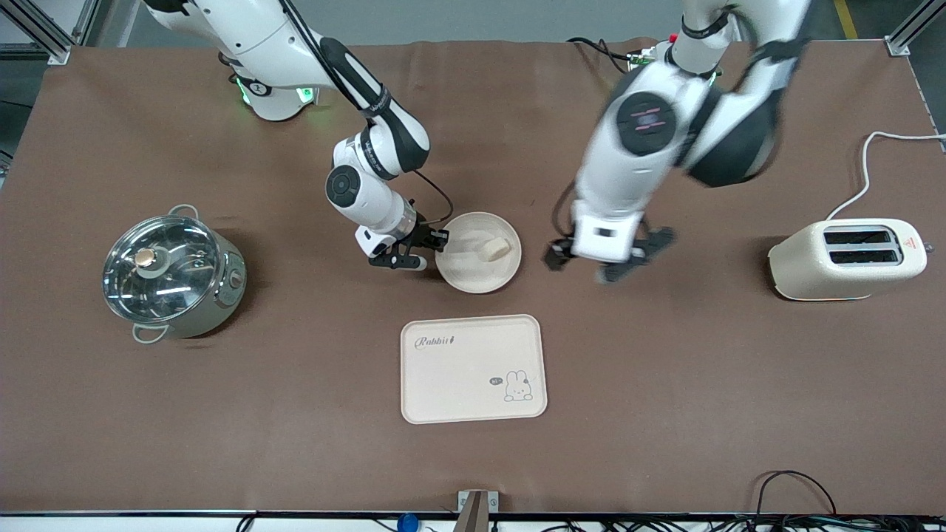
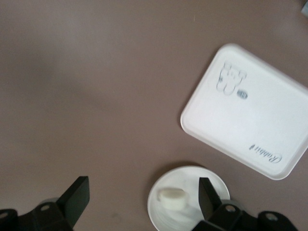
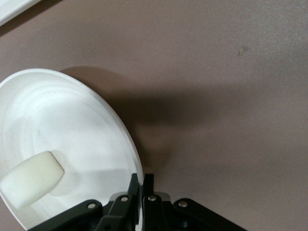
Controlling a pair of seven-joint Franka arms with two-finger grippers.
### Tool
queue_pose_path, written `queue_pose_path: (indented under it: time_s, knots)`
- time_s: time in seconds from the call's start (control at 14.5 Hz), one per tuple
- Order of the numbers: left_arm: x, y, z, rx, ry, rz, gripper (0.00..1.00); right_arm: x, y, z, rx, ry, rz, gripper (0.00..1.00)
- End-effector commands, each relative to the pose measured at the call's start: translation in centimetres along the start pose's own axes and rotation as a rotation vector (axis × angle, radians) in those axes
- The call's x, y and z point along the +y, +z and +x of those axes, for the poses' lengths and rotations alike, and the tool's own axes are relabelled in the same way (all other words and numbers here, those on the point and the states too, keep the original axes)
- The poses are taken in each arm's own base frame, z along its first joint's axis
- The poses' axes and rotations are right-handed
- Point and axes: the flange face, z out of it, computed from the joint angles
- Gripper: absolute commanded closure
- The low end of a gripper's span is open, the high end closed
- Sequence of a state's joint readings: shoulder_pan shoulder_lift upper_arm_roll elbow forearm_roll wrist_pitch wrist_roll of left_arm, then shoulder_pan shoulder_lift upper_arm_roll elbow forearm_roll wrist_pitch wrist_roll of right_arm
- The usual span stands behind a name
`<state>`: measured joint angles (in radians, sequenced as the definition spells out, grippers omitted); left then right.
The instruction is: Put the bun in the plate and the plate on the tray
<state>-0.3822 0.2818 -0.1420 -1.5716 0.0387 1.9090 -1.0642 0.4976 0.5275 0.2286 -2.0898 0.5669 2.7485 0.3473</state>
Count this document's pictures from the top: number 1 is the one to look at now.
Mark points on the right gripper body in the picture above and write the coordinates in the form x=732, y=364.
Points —
x=423, y=235

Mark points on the round cream plate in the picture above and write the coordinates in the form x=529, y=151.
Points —
x=473, y=273

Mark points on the small white bun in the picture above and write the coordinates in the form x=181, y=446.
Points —
x=495, y=250

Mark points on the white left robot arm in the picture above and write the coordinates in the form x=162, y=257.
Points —
x=643, y=148

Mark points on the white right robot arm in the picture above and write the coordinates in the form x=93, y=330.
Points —
x=259, y=37

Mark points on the cream rabbit print tray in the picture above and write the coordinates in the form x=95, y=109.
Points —
x=458, y=377

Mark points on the pale green electric pot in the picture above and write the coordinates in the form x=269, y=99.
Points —
x=222, y=295

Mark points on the cream two-slot toaster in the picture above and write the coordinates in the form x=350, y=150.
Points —
x=805, y=270

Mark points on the glass pot lid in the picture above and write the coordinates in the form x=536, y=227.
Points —
x=170, y=284

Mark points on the brown table cover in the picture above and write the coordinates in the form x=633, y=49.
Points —
x=295, y=443

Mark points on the small blue round object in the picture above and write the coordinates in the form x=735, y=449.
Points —
x=408, y=523

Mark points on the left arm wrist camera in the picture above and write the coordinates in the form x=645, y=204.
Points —
x=643, y=251

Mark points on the grey metal camera bracket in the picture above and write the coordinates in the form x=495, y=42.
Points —
x=477, y=510

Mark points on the aluminium frame profile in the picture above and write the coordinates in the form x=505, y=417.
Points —
x=909, y=29
x=52, y=50

